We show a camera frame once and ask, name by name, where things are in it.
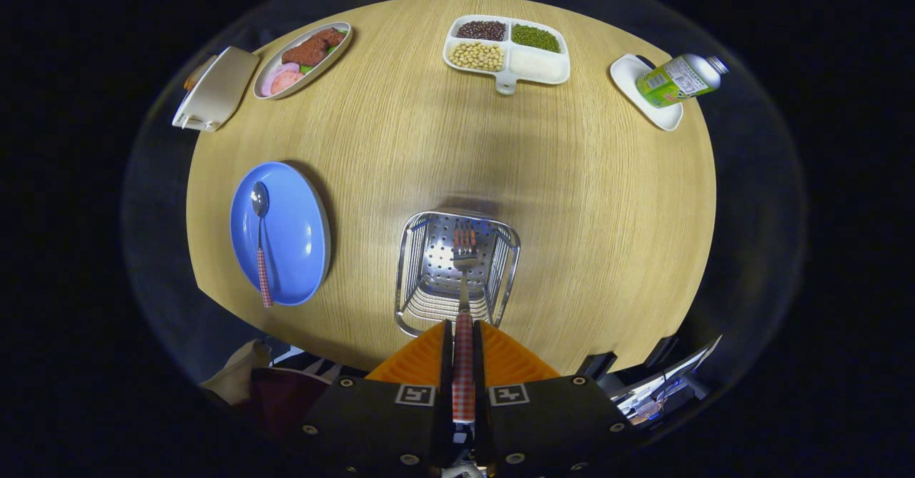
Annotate spoon with red checked handle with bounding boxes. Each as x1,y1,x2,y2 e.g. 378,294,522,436
250,181,274,309

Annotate cream toaster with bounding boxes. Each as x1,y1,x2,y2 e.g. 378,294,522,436
172,46,261,133

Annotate white square saucer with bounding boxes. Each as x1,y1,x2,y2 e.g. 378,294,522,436
609,54,684,132

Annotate beige cloth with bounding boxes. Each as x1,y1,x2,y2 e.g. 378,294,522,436
200,340,272,406

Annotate fork with red checked handle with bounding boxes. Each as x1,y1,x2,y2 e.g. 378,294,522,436
450,222,480,423

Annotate white divided tray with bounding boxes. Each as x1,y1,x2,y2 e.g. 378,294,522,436
442,14,571,96

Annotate green lettuce leaf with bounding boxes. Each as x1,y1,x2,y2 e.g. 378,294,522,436
299,42,350,75

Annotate blue round plate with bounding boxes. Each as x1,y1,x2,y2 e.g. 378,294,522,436
229,161,332,307

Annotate perforated metal basket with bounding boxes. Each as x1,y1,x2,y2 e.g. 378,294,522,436
394,209,521,338

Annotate beige round plate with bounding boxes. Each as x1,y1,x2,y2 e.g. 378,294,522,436
252,21,354,101

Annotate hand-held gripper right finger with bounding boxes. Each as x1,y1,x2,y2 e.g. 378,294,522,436
472,319,633,478

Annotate dark red beans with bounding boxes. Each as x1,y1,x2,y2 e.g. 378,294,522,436
456,20,507,41

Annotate brown meat slices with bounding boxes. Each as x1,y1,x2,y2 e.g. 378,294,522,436
281,28,347,66

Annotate yellow soybeans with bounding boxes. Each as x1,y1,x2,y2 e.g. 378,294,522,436
447,41,505,72

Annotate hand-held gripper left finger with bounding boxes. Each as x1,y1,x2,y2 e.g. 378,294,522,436
300,319,455,478

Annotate green label metal bottle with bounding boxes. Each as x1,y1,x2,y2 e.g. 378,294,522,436
635,54,730,109

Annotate green mung beans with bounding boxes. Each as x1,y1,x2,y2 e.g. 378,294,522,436
510,24,561,54

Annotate brown toast slice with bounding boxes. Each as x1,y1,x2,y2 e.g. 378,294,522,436
183,54,217,93

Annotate dark red cloth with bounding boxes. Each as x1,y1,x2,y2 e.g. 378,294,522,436
247,367,333,436

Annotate pink ham slices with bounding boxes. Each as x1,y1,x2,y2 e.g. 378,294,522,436
260,63,305,97

